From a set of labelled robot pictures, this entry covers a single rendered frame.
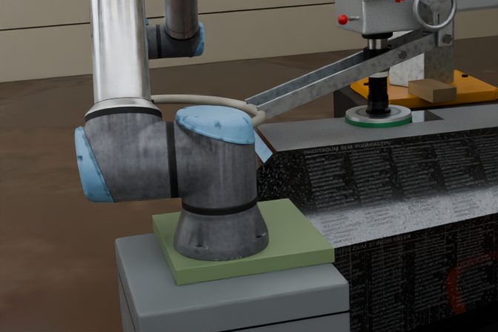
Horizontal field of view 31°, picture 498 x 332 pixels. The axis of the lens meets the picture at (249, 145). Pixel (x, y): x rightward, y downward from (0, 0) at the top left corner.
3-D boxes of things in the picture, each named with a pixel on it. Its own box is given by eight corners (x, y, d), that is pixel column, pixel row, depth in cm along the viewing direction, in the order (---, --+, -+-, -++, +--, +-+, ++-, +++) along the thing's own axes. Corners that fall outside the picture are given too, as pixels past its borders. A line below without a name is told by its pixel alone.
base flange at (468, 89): (347, 86, 387) (347, 75, 385) (454, 77, 394) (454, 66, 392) (382, 110, 340) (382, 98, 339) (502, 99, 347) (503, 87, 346)
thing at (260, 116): (237, 101, 300) (237, 92, 300) (289, 133, 255) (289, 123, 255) (92, 104, 285) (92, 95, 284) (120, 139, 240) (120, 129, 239)
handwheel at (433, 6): (442, 25, 283) (442, -22, 279) (459, 29, 273) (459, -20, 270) (399, 30, 278) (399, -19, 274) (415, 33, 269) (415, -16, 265)
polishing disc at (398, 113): (411, 107, 299) (411, 104, 299) (410, 122, 279) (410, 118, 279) (348, 107, 303) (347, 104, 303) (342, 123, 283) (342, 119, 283)
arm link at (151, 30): (155, 27, 227) (155, 20, 239) (110, 30, 226) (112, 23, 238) (158, 63, 229) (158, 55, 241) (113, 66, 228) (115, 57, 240)
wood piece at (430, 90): (408, 94, 349) (407, 80, 348) (431, 91, 352) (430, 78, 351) (433, 103, 330) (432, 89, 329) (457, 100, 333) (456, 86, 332)
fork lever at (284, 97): (428, 35, 301) (425, 21, 299) (459, 42, 283) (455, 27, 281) (245, 111, 286) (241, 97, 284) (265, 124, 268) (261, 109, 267)
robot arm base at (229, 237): (281, 252, 172) (279, 204, 169) (186, 267, 167) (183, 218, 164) (252, 220, 189) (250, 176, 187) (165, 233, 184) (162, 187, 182)
